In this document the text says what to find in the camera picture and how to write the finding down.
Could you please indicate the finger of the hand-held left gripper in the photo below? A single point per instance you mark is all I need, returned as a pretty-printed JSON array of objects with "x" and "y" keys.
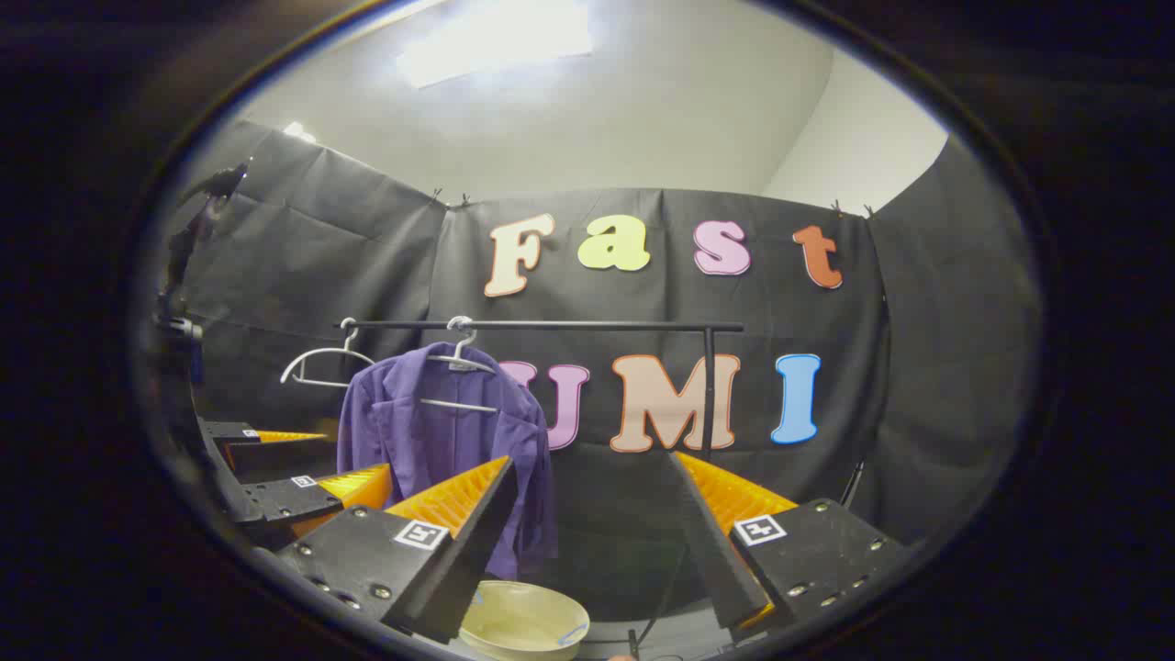
[
  {"x": 275, "y": 456},
  {"x": 285, "y": 500}
]

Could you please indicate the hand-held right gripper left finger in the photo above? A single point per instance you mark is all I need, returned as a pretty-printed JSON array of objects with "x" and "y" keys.
[{"x": 459, "y": 569}]

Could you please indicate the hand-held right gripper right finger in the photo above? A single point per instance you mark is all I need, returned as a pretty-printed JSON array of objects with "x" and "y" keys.
[{"x": 711, "y": 551}]

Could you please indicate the beige round laundry hamper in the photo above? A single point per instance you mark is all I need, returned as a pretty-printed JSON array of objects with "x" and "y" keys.
[{"x": 523, "y": 624}]

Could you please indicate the purple jacket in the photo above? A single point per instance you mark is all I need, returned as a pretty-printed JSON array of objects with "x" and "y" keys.
[{"x": 431, "y": 450}]

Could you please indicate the white plastic hanger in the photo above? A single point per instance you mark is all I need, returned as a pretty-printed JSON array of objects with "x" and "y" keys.
[
  {"x": 321, "y": 352},
  {"x": 459, "y": 405}
]

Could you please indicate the black clothes rack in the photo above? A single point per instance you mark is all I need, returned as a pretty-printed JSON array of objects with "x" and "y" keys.
[{"x": 597, "y": 325}]

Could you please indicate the black backdrop cloth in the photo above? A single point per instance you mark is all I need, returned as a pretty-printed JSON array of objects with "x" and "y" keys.
[{"x": 321, "y": 248}]

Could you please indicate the ceiling light panel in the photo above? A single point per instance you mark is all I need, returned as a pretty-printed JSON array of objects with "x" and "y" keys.
[{"x": 496, "y": 41}]

